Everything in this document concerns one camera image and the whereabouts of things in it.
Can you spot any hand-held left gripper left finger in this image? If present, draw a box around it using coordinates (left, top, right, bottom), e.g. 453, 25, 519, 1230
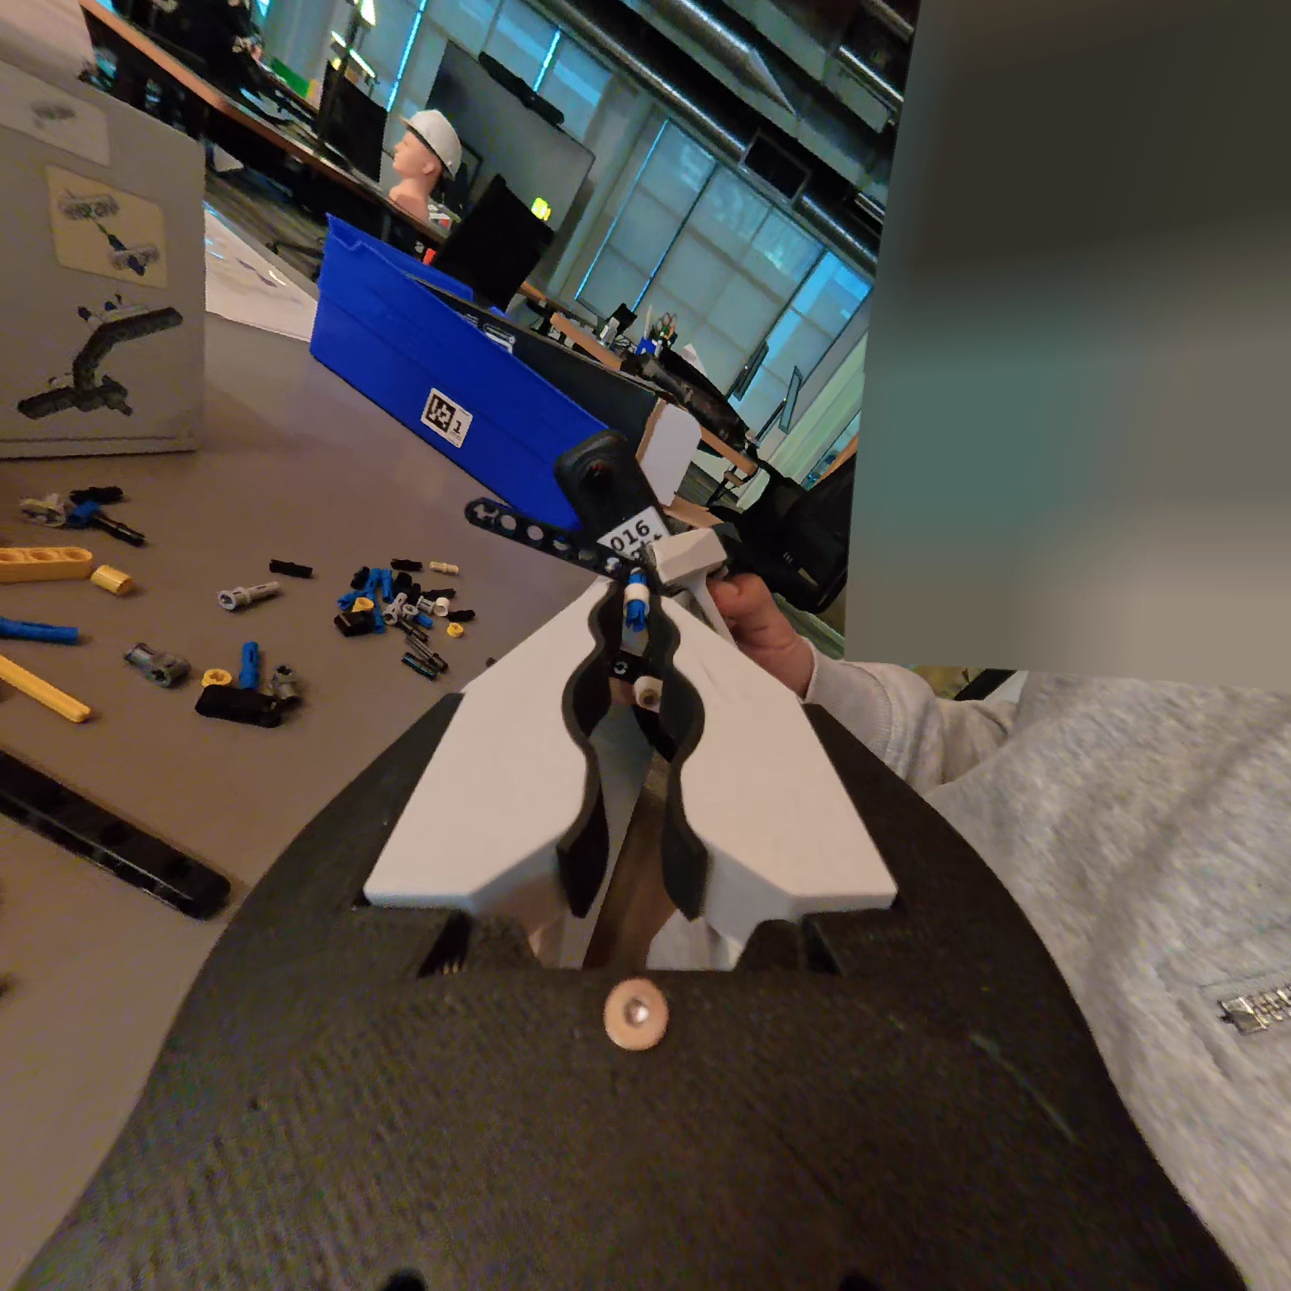
361, 579, 617, 940

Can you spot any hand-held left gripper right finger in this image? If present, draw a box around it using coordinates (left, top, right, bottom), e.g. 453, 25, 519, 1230
643, 591, 900, 955

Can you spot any pile of small lego pieces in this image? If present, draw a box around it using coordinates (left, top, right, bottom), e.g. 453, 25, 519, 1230
333, 559, 478, 685

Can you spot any black lego connector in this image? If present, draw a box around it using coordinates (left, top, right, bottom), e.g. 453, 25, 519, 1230
194, 685, 286, 730

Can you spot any long black lego beam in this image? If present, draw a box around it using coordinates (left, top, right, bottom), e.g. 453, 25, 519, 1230
0, 752, 231, 919

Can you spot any lego instruction booklet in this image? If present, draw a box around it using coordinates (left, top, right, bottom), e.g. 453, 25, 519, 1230
0, 61, 209, 461

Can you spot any thin yellow Lego axle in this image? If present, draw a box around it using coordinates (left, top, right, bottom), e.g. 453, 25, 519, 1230
0, 656, 92, 726

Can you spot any black blue lego assembly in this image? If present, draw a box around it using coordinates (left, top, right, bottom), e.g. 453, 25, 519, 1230
21, 487, 149, 549

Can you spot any yellow lego beam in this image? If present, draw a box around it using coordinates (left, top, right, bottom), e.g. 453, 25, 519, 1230
0, 546, 94, 585

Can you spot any person's right hand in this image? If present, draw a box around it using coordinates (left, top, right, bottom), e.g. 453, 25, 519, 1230
709, 574, 816, 698

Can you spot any black office chair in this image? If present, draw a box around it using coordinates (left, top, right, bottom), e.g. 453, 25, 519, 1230
722, 455, 857, 617

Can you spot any blue plastic bin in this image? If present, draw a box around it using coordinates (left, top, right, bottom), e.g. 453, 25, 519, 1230
309, 215, 611, 531

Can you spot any black monitor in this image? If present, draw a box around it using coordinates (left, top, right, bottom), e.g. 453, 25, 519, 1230
434, 173, 555, 309

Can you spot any grey zip hoodie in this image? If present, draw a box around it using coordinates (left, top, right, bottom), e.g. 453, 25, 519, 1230
923, 666, 1291, 1291

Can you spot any mannequin head with helmet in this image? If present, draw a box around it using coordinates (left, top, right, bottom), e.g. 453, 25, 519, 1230
387, 110, 466, 219

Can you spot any white paper sheet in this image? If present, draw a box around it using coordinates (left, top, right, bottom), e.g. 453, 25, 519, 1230
201, 207, 320, 344

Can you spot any long background desk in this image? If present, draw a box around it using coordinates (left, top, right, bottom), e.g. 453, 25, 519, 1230
81, 0, 455, 245

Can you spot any white box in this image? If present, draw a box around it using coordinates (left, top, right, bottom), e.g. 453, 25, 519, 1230
0, 0, 98, 93

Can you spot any large wall display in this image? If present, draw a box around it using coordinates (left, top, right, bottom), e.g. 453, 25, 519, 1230
429, 40, 596, 245

